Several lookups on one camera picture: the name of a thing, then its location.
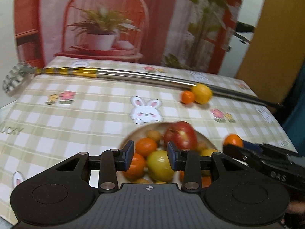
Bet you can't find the yellow citrus fruit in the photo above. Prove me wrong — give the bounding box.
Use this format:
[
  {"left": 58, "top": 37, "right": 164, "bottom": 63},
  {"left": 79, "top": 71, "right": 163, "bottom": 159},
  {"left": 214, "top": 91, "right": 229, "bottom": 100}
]
[{"left": 199, "top": 148, "right": 219, "bottom": 176}]

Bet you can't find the green yellow pear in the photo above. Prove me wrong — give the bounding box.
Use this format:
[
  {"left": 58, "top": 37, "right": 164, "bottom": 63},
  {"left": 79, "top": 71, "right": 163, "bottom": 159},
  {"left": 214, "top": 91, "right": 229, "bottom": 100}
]
[{"left": 146, "top": 150, "right": 174, "bottom": 182}]

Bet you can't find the brown longan fruit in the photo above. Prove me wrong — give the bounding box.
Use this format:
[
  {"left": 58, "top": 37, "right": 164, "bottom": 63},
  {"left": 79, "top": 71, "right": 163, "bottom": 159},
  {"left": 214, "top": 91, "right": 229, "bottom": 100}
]
[{"left": 146, "top": 130, "right": 162, "bottom": 143}]

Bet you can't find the right human hand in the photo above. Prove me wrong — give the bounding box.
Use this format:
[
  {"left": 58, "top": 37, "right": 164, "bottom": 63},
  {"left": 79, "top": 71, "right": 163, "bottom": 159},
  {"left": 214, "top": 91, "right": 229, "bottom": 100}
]
[{"left": 281, "top": 201, "right": 305, "bottom": 225}]

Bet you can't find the brown longan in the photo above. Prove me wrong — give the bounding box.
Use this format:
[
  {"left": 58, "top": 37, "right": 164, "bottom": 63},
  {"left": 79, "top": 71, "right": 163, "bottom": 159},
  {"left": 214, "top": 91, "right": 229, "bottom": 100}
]
[
  {"left": 197, "top": 141, "right": 207, "bottom": 152},
  {"left": 134, "top": 178, "right": 150, "bottom": 184}
]

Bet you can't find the beige round plate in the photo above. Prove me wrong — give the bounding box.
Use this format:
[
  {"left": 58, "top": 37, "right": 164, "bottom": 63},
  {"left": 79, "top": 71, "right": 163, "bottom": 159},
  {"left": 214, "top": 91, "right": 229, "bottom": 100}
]
[{"left": 118, "top": 121, "right": 216, "bottom": 184}]

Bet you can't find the small tangerine by lemon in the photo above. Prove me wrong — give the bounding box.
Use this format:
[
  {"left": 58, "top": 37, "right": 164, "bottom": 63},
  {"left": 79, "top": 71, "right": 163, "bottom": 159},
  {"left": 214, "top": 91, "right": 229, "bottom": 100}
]
[{"left": 180, "top": 90, "right": 195, "bottom": 104}]

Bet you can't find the yellow lemon by pole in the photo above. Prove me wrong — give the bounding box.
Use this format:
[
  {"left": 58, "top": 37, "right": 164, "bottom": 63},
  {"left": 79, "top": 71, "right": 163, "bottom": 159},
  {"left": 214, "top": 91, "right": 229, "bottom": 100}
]
[{"left": 191, "top": 83, "right": 213, "bottom": 104}]

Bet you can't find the checkered bunny tablecloth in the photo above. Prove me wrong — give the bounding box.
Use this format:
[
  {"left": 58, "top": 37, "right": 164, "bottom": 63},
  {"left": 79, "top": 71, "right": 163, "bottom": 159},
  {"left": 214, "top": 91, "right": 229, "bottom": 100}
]
[{"left": 0, "top": 55, "right": 298, "bottom": 226}]

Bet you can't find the wooden headboard panel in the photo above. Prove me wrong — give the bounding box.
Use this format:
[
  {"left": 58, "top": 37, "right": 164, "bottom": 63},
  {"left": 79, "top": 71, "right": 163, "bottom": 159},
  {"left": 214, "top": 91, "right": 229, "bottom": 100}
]
[{"left": 236, "top": 0, "right": 304, "bottom": 103}]

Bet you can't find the black office chair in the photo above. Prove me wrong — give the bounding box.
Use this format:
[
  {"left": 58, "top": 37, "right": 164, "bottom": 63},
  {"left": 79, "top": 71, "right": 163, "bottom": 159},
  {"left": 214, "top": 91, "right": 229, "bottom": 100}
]
[{"left": 227, "top": 21, "right": 255, "bottom": 44}]

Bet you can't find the telescopic metal pole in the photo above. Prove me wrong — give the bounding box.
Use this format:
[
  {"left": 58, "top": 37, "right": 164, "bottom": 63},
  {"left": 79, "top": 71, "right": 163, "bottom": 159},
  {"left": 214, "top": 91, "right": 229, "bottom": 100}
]
[{"left": 2, "top": 63, "right": 283, "bottom": 109}]

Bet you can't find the printed room backdrop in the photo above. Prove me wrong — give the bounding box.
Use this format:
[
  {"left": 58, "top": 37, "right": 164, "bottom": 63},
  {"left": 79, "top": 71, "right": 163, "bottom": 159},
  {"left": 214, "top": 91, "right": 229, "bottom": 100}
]
[{"left": 14, "top": 0, "right": 242, "bottom": 74}]

